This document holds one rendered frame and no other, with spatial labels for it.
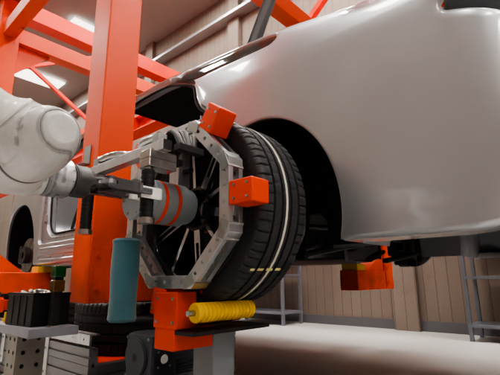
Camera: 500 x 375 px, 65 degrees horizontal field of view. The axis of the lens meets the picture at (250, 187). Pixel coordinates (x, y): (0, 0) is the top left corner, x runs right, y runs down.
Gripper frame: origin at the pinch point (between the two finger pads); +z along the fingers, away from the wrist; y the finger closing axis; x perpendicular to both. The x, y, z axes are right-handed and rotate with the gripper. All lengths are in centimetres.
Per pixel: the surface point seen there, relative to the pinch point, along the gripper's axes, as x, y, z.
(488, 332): -77, -24, 450
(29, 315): -34, -66, -2
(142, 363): -52, -47, 33
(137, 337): -44, -53, 34
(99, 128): 42, -66, 17
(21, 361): -50, -78, 1
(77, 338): -46, -86, 26
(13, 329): -39, -72, -4
